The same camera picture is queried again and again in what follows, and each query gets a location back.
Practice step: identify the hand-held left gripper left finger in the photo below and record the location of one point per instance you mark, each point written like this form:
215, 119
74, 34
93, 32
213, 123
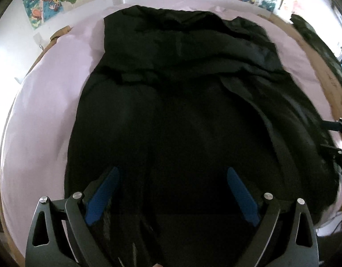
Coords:
103, 197

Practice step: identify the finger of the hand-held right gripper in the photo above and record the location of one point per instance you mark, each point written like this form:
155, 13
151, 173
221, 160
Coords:
330, 148
336, 125

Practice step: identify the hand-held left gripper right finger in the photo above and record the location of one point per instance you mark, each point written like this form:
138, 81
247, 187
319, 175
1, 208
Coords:
242, 197

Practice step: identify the black padded jacket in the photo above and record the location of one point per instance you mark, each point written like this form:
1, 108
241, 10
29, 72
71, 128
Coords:
173, 103

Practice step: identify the dark green garment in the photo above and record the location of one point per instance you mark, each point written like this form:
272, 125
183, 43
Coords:
318, 41

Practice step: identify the pink bed sheet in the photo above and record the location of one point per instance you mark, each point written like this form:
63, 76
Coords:
43, 116

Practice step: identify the white wall socket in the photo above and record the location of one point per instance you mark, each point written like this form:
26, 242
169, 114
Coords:
37, 37

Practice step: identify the group of colourful wall drawings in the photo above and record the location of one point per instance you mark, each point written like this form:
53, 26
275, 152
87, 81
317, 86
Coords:
40, 2

